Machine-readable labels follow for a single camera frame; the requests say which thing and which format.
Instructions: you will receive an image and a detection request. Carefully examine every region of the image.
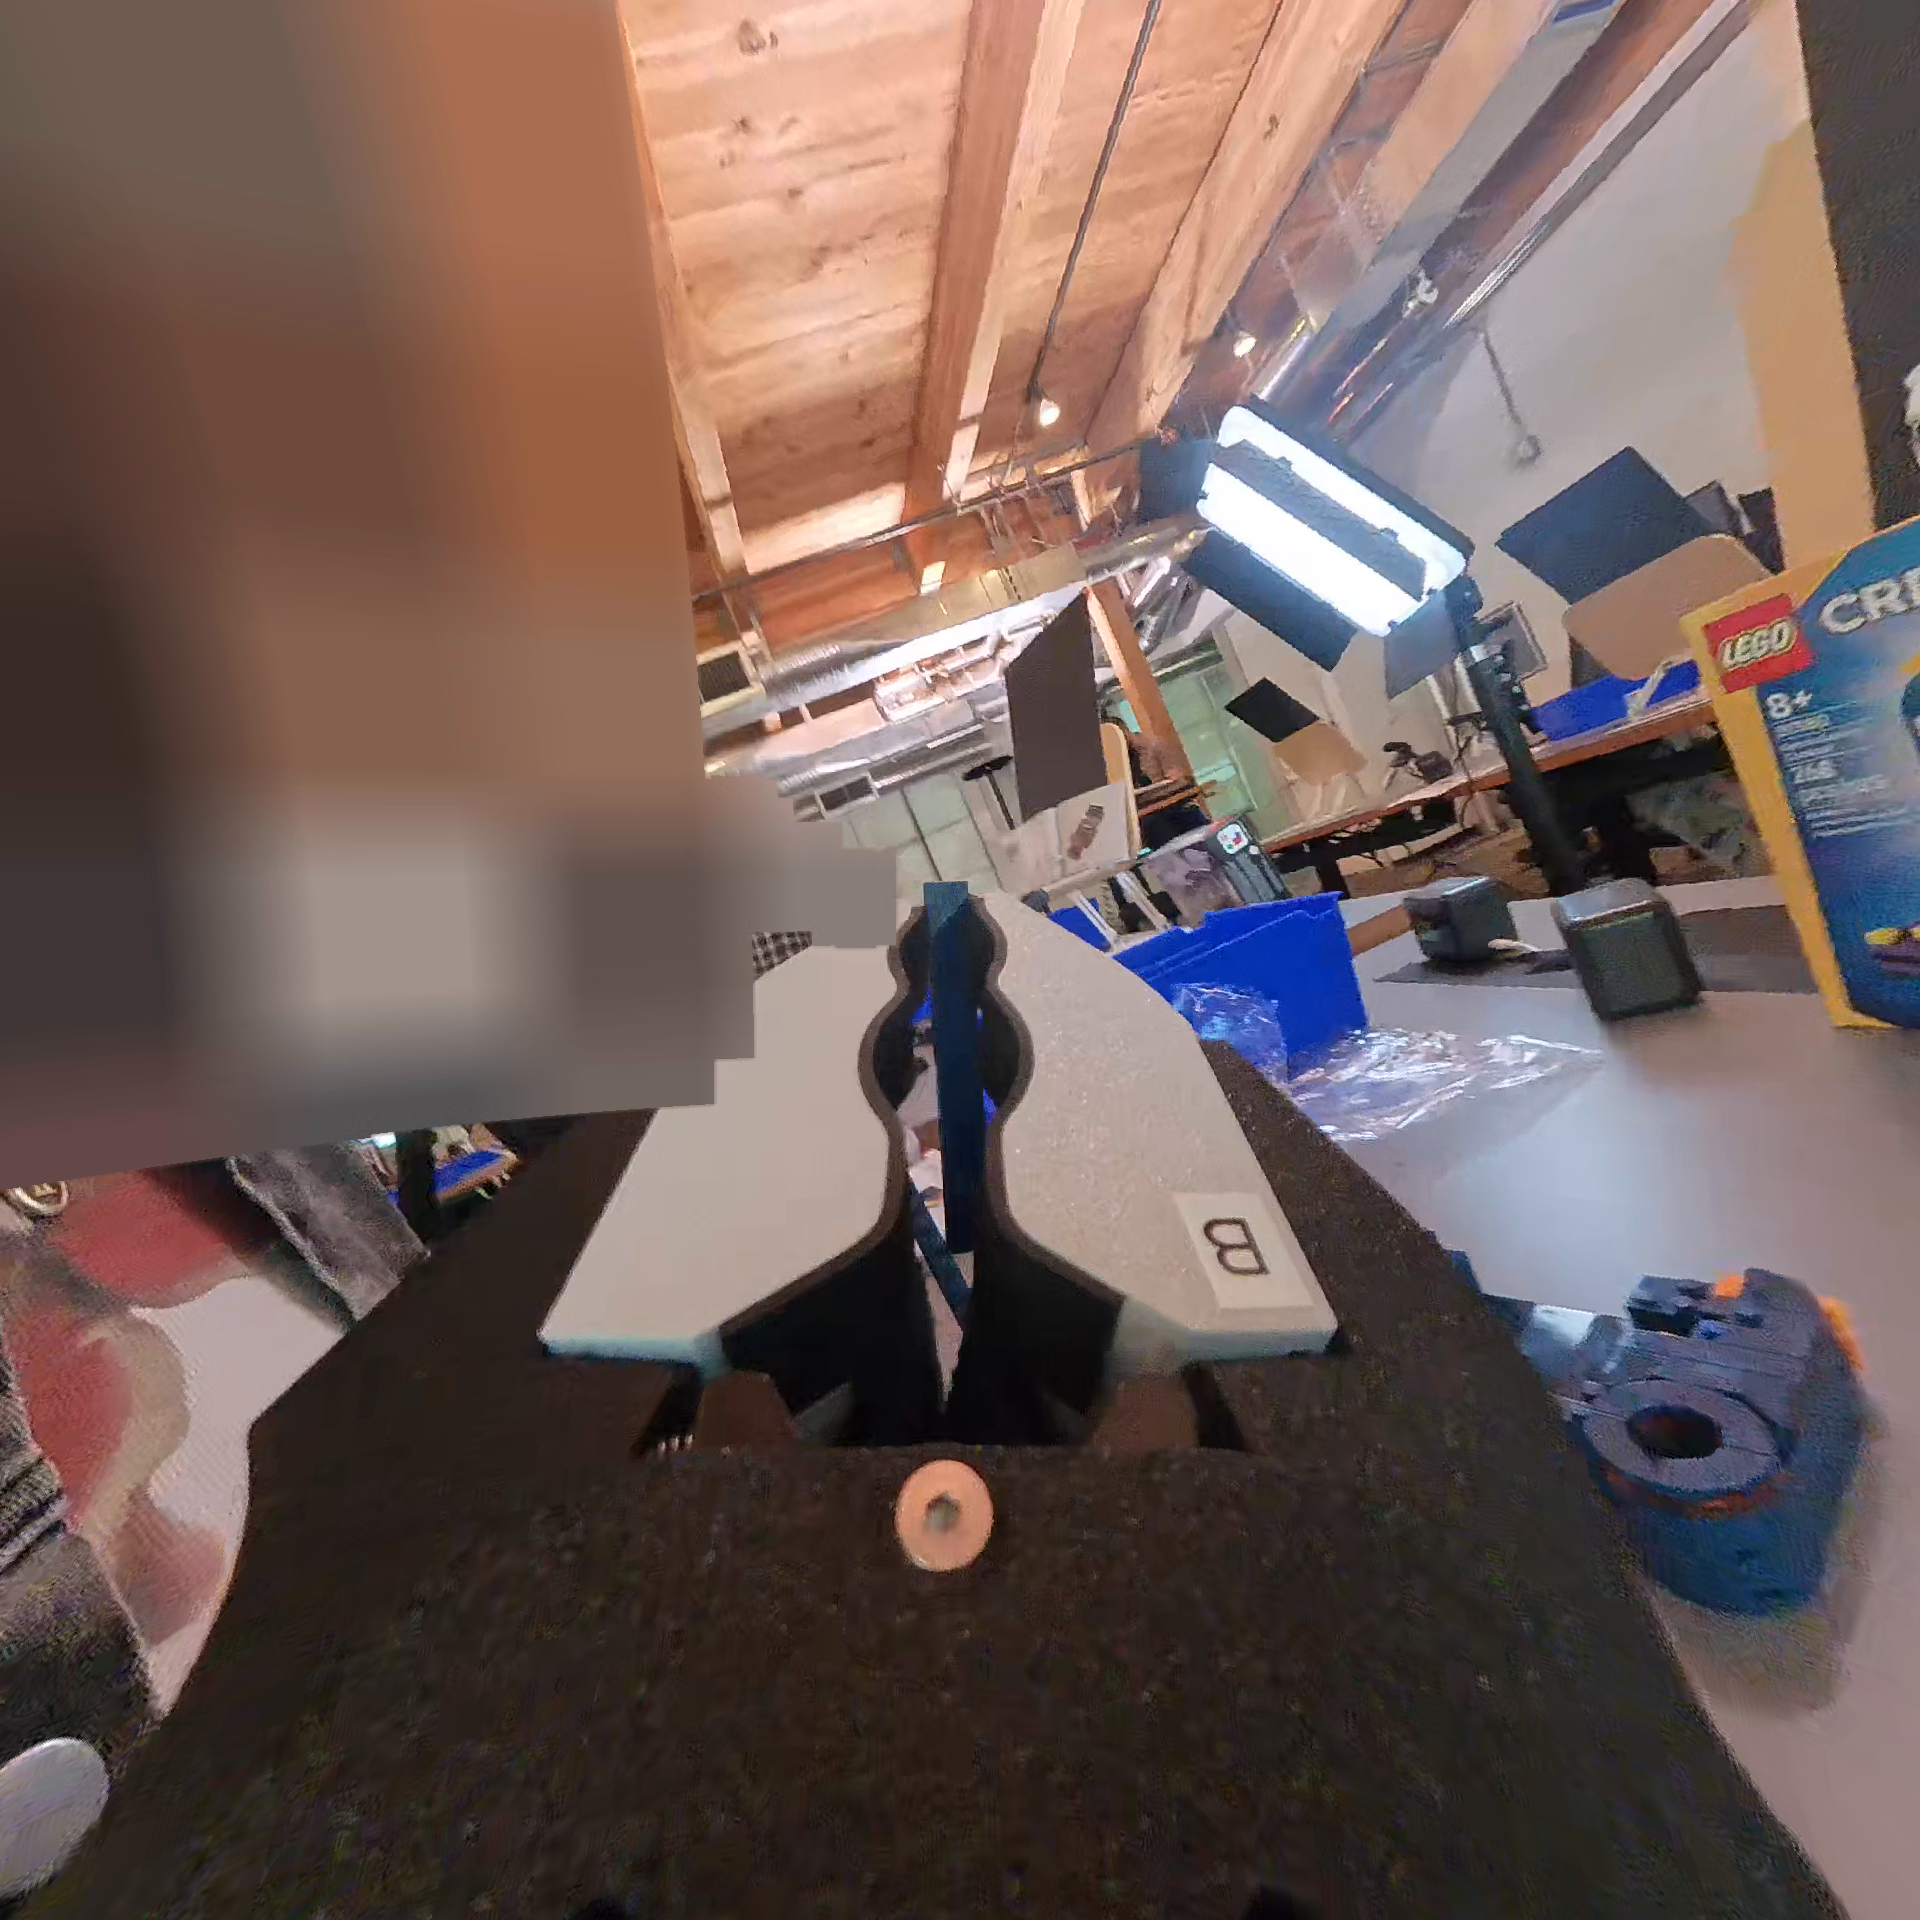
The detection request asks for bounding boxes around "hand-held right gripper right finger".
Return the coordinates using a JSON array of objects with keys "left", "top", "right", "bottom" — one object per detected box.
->
[{"left": 978, "top": 892, "right": 1341, "bottom": 1377}]

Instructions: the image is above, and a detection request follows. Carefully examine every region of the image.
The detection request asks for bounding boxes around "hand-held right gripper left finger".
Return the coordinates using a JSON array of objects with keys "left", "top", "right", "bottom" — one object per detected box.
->
[{"left": 536, "top": 907, "right": 935, "bottom": 1370}]

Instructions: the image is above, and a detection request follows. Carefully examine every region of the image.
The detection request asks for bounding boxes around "clear plastic bag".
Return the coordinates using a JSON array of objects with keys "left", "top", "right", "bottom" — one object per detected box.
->
[
  {"left": 1282, "top": 1025, "right": 1611, "bottom": 1144},
  {"left": 1169, "top": 982, "right": 1293, "bottom": 1085}
]

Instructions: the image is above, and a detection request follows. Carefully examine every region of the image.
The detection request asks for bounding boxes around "thin blue brick strip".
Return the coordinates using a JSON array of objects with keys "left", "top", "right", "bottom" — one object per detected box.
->
[{"left": 919, "top": 880, "right": 1005, "bottom": 1259}]

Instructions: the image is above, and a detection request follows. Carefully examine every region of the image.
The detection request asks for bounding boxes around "blue plastic bin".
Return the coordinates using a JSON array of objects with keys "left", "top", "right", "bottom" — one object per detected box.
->
[{"left": 1117, "top": 892, "right": 1370, "bottom": 1080}]

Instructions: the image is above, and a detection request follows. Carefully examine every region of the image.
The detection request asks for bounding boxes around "blue brick-built game console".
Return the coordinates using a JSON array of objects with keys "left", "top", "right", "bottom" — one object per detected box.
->
[{"left": 1477, "top": 1268, "right": 1872, "bottom": 1620}]

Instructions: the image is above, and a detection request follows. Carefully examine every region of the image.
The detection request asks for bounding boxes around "dark product box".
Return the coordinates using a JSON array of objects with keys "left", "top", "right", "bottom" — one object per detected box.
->
[{"left": 1135, "top": 817, "right": 1294, "bottom": 912}]

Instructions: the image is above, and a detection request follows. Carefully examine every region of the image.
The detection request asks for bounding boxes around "white picture box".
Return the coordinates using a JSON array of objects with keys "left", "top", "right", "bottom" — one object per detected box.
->
[{"left": 1050, "top": 785, "right": 1137, "bottom": 887}]

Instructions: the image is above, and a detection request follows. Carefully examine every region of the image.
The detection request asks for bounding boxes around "dark grey cube device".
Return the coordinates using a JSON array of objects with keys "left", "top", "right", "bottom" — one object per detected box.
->
[
  {"left": 1402, "top": 875, "right": 1520, "bottom": 966},
  {"left": 1548, "top": 880, "right": 1707, "bottom": 1023}
]

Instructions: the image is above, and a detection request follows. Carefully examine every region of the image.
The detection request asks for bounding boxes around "tall black flag panel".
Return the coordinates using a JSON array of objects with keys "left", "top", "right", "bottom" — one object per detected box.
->
[{"left": 1001, "top": 592, "right": 1116, "bottom": 830}]

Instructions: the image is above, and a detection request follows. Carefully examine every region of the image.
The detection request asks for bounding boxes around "black light stand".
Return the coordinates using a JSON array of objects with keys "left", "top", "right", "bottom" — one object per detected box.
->
[{"left": 1443, "top": 578, "right": 1593, "bottom": 898}]

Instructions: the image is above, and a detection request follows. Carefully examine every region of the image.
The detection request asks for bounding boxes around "long wooden workbench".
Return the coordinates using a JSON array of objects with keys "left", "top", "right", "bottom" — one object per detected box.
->
[{"left": 1275, "top": 698, "right": 1720, "bottom": 887}]

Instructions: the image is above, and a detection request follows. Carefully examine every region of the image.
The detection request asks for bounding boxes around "studio light panel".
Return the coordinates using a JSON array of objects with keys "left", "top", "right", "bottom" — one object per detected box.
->
[{"left": 1135, "top": 397, "right": 1477, "bottom": 673}]

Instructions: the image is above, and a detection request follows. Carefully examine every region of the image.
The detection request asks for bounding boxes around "thin black desk mat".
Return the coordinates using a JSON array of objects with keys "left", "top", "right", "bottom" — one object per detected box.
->
[{"left": 1371, "top": 900, "right": 1820, "bottom": 996}]

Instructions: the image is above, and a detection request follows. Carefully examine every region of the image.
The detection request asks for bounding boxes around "tan reflector board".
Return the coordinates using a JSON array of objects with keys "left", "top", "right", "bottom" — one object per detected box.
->
[{"left": 1561, "top": 533, "right": 1772, "bottom": 678}]

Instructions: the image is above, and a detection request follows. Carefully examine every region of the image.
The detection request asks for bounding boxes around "blue and yellow toy box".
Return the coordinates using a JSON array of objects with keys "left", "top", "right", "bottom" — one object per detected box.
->
[{"left": 1681, "top": 517, "right": 1920, "bottom": 1032}]

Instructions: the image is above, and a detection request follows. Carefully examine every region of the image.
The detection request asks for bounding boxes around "black light flag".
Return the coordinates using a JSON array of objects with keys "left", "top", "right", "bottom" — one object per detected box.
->
[{"left": 1496, "top": 447, "right": 1720, "bottom": 603}]

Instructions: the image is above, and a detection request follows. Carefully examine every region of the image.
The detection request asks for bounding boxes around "black acoustic wall panel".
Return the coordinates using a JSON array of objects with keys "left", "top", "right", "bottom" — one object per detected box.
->
[{"left": 1791, "top": 0, "right": 1920, "bottom": 530}]

